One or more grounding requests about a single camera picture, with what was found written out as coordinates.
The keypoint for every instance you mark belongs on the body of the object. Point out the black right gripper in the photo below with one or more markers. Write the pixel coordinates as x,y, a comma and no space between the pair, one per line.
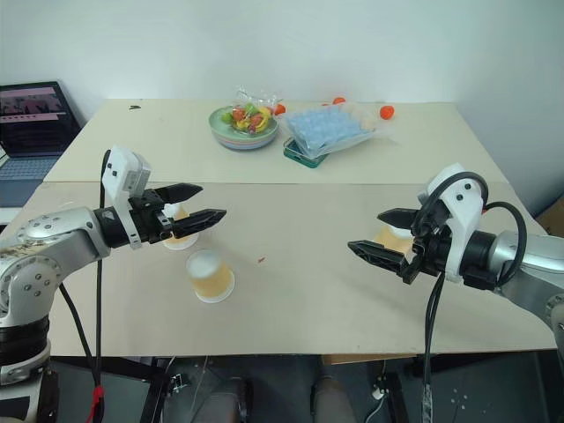
434,251

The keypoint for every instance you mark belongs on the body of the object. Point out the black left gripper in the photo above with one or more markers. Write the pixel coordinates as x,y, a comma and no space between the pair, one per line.
147,218

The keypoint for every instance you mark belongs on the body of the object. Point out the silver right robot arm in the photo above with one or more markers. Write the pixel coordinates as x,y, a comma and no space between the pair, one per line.
524,260

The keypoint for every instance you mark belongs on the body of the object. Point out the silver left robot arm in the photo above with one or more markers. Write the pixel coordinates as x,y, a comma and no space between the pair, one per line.
44,238

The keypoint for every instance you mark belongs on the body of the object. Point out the green bowl of fruit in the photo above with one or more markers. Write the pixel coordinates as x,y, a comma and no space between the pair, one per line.
244,138

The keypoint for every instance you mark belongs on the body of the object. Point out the colourful toy fruit pile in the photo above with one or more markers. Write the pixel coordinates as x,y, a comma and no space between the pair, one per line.
249,116

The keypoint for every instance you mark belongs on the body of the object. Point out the green flat box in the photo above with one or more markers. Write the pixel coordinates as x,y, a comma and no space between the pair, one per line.
304,158

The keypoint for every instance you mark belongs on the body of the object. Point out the white toy eggs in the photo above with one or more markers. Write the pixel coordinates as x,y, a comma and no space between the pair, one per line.
363,116

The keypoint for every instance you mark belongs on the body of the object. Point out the small orange ball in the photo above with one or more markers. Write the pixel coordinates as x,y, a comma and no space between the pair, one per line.
338,100
387,112
280,108

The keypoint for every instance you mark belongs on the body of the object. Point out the blue egg tray in wrap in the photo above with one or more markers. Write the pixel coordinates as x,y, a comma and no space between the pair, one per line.
324,130

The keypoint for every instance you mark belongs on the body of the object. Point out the clear plastic bag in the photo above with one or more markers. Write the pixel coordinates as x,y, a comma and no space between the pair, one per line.
257,94

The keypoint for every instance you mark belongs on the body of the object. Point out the brown cardboard box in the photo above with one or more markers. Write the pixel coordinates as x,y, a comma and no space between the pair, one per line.
553,222

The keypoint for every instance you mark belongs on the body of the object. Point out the open laptop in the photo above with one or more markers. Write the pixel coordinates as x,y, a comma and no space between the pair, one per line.
31,119

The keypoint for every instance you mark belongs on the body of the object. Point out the black table leg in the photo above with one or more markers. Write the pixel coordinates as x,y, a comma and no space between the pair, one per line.
158,392

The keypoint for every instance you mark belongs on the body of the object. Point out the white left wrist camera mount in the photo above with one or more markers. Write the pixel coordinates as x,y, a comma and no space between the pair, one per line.
123,169

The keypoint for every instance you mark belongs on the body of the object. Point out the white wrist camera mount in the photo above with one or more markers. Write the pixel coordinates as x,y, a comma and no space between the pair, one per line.
123,169
462,211

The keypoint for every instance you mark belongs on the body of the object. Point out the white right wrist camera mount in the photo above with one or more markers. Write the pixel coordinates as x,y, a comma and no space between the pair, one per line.
462,211

